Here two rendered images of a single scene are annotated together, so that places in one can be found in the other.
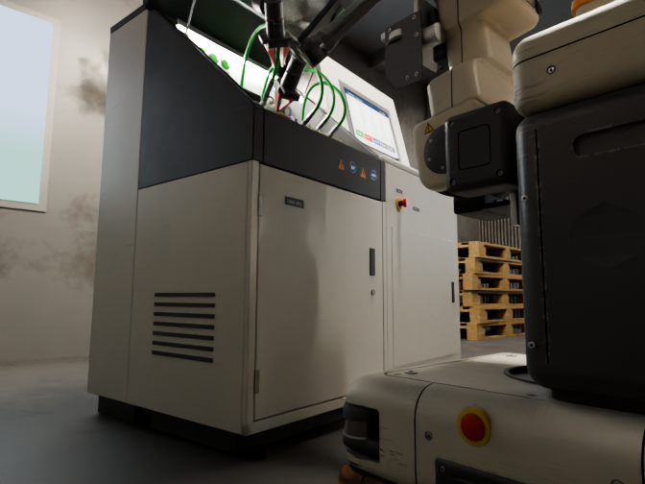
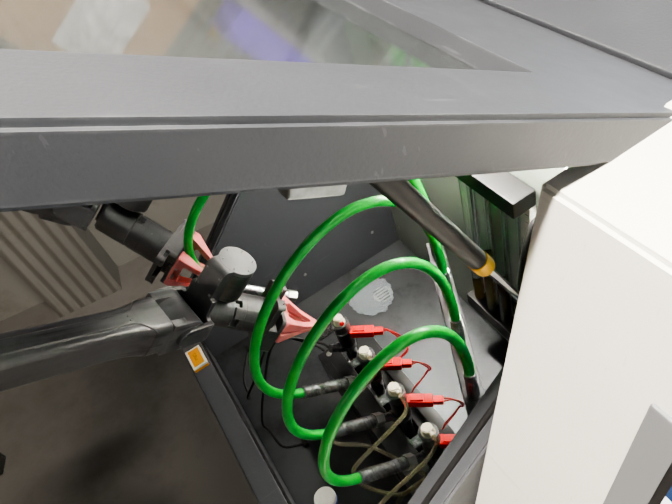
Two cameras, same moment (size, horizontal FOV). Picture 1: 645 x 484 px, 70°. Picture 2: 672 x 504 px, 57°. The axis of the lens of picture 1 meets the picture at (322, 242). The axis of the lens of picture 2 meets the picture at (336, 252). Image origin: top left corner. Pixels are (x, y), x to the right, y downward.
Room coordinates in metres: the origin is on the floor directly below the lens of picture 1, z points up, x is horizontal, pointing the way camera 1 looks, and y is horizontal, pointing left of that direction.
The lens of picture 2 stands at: (2.05, -0.31, 1.87)
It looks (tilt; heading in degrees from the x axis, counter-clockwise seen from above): 45 degrees down; 126
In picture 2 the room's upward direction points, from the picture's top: 21 degrees counter-clockwise
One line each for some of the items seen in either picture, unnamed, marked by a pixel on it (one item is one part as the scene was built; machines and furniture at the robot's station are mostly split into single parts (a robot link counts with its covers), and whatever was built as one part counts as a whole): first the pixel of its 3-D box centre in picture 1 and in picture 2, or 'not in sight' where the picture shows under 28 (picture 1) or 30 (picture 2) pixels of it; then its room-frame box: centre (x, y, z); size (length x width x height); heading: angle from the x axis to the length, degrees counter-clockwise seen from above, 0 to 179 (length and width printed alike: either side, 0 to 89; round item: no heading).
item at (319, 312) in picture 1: (328, 289); not in sight; (1.50, -0.02, 0.44); 0.65 x 0.02 x 0.68; 141
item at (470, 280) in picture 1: (469, 291); not in sight; (5.64, -1.79, 0.51); 1.45 x 0.99 x 1.03; 132
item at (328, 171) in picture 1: (325, 161); (259, 464); (1.51, -0.01, 0.87); 0.62 x 0.04 x 0.16; 141
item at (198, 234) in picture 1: (266, 303); not in sight; (1.67, 0.20, 0.39); 0.70 x 0.58 x 0.79; 141
